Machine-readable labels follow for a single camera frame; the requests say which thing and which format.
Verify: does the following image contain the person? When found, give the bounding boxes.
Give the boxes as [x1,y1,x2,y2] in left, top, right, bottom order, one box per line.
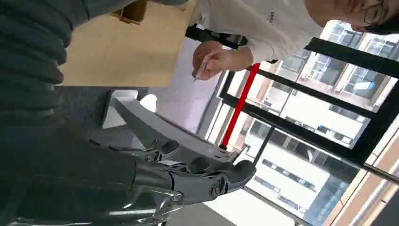
[149,0,399,65]

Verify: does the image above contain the person's glasses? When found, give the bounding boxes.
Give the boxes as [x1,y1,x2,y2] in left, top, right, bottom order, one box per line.
[361,0,387,26]

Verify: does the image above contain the red pole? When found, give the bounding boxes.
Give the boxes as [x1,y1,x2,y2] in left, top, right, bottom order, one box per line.
[220,63,261,148]

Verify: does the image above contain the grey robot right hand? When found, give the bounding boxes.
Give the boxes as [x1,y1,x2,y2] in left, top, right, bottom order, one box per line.
[0,113,257,226]

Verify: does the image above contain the person's hand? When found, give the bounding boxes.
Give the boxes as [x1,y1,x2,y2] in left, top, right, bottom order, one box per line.
[192,40,255,81]

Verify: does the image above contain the ribbed grey right arm sleeve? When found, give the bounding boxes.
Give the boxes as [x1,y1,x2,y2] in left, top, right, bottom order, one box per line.
[0,0,138,127]

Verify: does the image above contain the black window frame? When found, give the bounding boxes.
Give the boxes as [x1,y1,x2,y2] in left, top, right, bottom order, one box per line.
[185,24,399,226]

